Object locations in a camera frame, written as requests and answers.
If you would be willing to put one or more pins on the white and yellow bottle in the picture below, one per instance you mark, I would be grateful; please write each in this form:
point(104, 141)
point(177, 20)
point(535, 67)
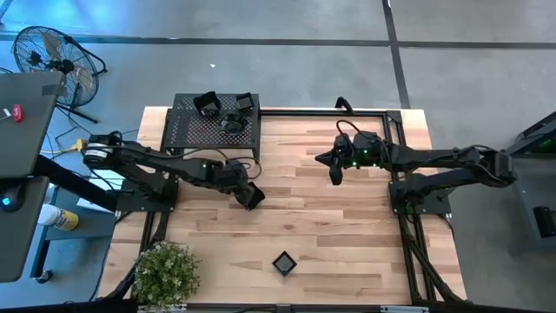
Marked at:
point(58, 217)

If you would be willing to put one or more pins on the white sticker strip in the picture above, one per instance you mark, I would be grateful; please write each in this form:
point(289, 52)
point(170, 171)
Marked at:
point(5, 114)

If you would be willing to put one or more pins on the black computer mouse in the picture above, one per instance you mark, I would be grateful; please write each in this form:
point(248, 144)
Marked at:
point(13, 195)

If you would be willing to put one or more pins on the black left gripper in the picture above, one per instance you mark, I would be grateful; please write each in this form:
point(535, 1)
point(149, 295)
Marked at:
point(236, 176)

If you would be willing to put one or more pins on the black small square mini plate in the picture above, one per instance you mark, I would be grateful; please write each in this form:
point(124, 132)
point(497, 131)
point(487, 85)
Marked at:
point(245, 101)
point(284, 264)

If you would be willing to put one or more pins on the white paper sheet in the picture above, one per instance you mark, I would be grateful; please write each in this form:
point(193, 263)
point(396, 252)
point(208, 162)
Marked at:
point(106, 182)

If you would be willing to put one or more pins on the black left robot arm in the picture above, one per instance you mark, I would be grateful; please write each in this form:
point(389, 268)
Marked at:
point(174, 167)

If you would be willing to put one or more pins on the black floor fan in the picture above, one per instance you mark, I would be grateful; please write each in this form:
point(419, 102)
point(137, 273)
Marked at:
point(65, 66)

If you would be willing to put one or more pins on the dark grey equipment cart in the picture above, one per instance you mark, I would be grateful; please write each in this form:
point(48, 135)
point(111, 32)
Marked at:
point(521, 148)

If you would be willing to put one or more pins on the black perforated metal shelf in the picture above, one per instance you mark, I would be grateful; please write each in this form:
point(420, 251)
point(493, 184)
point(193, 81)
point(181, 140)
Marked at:
point(187, 130)

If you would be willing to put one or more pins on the black desk support beam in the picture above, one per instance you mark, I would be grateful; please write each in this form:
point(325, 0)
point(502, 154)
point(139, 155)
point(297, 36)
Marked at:
point(65, 176)

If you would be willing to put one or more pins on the red tag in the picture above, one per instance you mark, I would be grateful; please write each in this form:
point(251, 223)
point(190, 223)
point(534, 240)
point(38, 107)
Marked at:
point(17, 113)

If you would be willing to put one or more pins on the artificial green potted plant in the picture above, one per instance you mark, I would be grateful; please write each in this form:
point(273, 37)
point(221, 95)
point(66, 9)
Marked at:
point(167, 274)

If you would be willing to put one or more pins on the large grey desk panel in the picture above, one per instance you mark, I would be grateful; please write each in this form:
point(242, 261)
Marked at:
point(26, 143)

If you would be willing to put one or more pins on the yellow power plug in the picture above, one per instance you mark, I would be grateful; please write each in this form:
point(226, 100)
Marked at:
point(79, 145)

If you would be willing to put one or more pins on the blue desk leg with caster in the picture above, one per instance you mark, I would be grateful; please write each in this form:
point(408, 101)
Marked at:
point(41, 252)

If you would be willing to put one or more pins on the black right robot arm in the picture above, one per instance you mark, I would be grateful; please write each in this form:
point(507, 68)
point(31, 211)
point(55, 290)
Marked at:
point(434, 158)

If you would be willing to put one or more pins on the black wavy square mini plate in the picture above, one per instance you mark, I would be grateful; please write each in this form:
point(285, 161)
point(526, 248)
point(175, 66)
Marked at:
point(207, 105)
point(255, 199)

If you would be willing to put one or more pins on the black aluminium extrusion frame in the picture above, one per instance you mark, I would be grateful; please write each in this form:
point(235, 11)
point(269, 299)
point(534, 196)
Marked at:
point(326, 113)

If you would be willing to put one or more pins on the black round lobed mini plate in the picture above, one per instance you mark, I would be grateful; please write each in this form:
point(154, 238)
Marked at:
point(233, 124)

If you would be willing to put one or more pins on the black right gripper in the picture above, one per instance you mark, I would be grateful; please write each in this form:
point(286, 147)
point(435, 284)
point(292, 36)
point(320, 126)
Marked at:
point(349, 152)

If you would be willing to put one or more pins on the black box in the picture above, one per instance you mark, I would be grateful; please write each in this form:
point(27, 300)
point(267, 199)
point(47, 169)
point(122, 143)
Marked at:
point(545, 221)

